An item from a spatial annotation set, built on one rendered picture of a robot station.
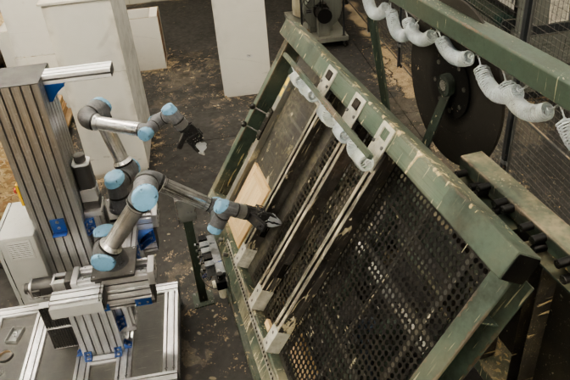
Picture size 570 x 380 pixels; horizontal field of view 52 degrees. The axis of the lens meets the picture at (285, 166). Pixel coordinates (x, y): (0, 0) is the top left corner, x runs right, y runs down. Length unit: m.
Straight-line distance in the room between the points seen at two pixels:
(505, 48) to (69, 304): 2.36
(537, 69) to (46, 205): 2.35
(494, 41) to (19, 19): 5.72
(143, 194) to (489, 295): 1.57
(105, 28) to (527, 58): 3.79
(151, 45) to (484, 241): 6.75
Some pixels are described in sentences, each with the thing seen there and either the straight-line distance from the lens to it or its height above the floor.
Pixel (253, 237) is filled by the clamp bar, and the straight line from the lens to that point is 3.10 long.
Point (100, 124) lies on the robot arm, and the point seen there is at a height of 1.62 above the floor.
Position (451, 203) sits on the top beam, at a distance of 1.93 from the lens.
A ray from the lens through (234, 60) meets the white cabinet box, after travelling 6.93.
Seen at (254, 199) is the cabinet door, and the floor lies 1.13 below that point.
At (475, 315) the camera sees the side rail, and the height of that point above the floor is 1.71.
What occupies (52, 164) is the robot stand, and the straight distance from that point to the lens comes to 3.06.
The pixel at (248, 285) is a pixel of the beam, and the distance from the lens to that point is 3.11.
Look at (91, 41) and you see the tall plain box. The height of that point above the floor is 1.38.
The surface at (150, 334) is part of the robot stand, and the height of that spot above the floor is 0.21.
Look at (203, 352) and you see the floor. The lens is 4.05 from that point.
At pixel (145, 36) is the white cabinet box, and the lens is 8.08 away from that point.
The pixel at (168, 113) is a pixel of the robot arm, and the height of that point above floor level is 1.65.
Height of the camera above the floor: 3.05
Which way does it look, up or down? 33 degrees down
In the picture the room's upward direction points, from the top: 5 degrees counter-clockwise
